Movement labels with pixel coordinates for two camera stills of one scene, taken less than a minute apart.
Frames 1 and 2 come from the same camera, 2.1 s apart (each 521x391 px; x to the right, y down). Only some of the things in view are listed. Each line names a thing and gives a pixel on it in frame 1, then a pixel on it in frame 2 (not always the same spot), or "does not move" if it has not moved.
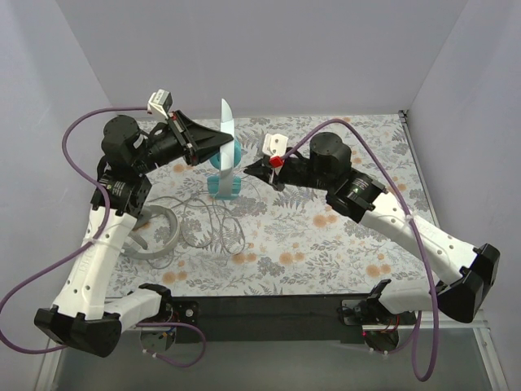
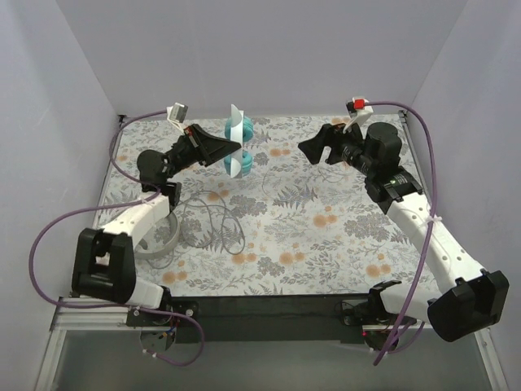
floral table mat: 291,241 does not move
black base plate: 283,319 does not move
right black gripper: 281,172 -> 330,144
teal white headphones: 224,182 -> 238,129
